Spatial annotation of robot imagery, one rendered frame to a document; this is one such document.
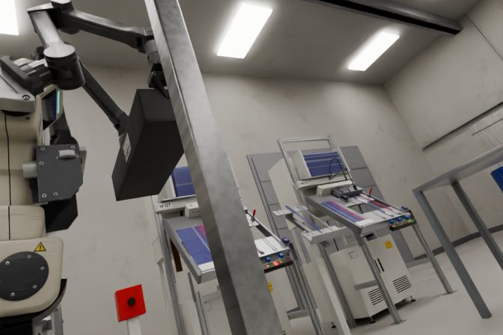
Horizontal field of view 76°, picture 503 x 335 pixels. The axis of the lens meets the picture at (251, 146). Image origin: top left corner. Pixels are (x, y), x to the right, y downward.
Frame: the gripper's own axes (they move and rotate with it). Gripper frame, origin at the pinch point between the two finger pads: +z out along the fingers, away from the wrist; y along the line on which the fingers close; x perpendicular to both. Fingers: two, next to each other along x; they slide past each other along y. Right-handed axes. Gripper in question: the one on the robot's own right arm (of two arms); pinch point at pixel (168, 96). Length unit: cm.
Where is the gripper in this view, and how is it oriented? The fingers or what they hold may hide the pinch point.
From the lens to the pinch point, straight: 98.1
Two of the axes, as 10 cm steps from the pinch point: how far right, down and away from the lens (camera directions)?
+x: -8.3, 0.7, -5.5
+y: -4.5, 5.0, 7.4
